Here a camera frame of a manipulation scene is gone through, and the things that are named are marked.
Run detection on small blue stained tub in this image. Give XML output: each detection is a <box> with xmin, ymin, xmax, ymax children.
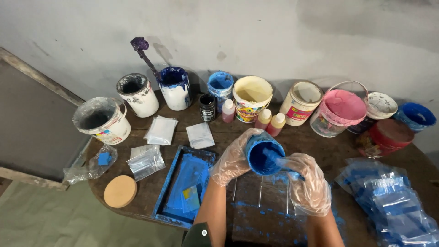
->
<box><xmin>207</xmin><ymin>71</ymin><xmax>234</xmax><ymax>112</ymax></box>

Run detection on blue stained plastic sheets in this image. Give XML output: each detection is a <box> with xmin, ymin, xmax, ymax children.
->
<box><xmin>166</xmin><ymin>153</ymin><xmax>210</xmax><ymax>214</ymax></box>

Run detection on white bucket with black paint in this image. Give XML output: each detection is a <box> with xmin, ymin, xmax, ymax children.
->
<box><xmin>116</xmin><ymin>73</ymin><xmax>160</xmax><ymax>118</ymax></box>

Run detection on dark panel with wooden frame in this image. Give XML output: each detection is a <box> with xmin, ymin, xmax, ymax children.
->
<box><xmin>0</xmin><ymin>47</ymin><xmax>90</xmax><ymax>191</ymax></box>

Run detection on person's green clothing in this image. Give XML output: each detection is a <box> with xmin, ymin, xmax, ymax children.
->
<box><xmin>181</xmin><ymin>222</ymin><xmax>212</xmax><ymax>247</ymax></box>

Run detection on small black jar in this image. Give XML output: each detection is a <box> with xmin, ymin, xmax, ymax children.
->
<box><xmin>199</xmin><ymin>93</ymin><xmax>217</xmax><ymax>123</ymax></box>

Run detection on small bottle with pink liquid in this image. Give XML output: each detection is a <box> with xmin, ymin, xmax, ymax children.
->
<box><xmin>222</xmin><ymin>99</ymin><xmax>236</xmax><ymax>123</ymax></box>

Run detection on clear sheet with blue stains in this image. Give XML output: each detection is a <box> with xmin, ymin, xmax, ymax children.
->
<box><xmin>230</xmin><ymin>172</ymin><xmax>309</xmax><ymax>247</ymax></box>

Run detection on person's left hand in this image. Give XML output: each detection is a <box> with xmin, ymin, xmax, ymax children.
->
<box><xmin>209</xmin><ymin>128</ymin><xmax>265</xmax><ymax>187</ymax></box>

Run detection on crumpled clear plastic packets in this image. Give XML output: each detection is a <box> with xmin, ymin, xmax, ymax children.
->
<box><xmin>126</xmin><ymin>144</ymin><xmax>166</xmax><ymax>182</ymax></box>

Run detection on clear bucket with pink paint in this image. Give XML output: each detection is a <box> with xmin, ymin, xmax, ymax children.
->
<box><xmin>309</xmin><ymin>81</ymin><xmax>369</xmax><ymax>138</ymax></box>

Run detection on purple stained stirring stick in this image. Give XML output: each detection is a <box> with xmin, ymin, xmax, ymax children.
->
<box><xmin>130</xmin><ymin>37</ymin><xmax>161</xmax><ymax>80</ymax></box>

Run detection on blue stained tray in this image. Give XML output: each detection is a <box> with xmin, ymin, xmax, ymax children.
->
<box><xmin>151</xmin><ymin>145</ymin><xmax>217</xmax><ymax>229</ymax></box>

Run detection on red tub with brown lid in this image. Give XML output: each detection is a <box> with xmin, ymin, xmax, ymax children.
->
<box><xmin>356</xmin><ymin>119</ymin><xmax>415</xmax><ymax>158</ymax></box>

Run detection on cream paint bucket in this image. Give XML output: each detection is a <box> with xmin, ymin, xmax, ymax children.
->
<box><xmin>233</xmin><ymin>76</ymin><xmax>273</xmax><ymax>123</ymax></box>

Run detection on clear flat plastic packet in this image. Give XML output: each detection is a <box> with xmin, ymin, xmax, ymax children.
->
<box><xmin>186</xmin><ymin>122</ymin><xmax>215</xmax><ymax>150</ymax></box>

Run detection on round cork disc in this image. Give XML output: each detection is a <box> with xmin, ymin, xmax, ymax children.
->
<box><xmin>104</xmin><ymin>175</ymin><xmax>138</xmax><ymax>208</ymax></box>

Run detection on blue stained stirring stick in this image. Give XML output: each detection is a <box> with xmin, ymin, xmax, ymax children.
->
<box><xmin>262</xmin><ymin>148</ymin><xmax>306</xmax><ymax>181</ymax></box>

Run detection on stack of clear plastic packets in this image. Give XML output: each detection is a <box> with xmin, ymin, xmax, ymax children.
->
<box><xmin>144</xmin><ymin>115</ymin><xmax>179</xmax><ymax>146</ymax></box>

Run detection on pile of blue stained bags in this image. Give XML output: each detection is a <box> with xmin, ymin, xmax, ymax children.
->
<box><xmin>335</xmin><ymin>157</ymin><xmax>439</xmax><ymax>247</ymax></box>

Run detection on small bottle with red liquid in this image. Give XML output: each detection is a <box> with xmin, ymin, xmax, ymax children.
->
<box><xmin>266</xmin><ymin>113</ymin><xmax>286</xmax><ymax>137</ymax></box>

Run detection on clear bag with blue block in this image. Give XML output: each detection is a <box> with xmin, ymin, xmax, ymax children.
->
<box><xmin>63</xmin><ymin>144</ymin><xmax>118</xmax><ymax>185</ymax></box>

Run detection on blue paint cup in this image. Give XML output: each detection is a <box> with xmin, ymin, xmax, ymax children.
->
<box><xmin>245</xmin><ymin>131</ymin><xmax>286</xmax><ymax>176</ymax></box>

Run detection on person's right hand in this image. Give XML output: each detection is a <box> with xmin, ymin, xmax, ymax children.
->
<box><xmin>276</xmin><ymin>153</ymin><xmax>332</xmax><ymax>217</ymax></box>

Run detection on white bucket with navy paint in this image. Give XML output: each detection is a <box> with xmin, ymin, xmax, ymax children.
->
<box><xmin>157</xmin><ymin>67</ymin><xmax>193</xmax><ymax>111</ymax></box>

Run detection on small bottle with orange liquid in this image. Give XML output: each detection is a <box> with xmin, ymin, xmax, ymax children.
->
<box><xmin>254</xmin><ymin>109</ymin><xmax>272</xmax><ymax>130</ymax></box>

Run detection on white labelled tub with lid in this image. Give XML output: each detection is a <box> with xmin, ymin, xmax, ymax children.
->
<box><xmin>279</xmin><ymin>81</ymin><xmax>324</xmax><ymax>127</ymax></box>

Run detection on dark tub with white lid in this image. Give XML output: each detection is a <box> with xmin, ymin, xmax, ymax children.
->
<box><xmin>347</xmin><ymin>92</ymin><xmax>399</xmax><ymax>134</ymax></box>

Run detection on white bucket with plastic liner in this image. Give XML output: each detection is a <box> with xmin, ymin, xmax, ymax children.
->
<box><xmin>72</xmin><ymin>97</ymin><xmax>131</xmax><ymax>145</ymax></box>

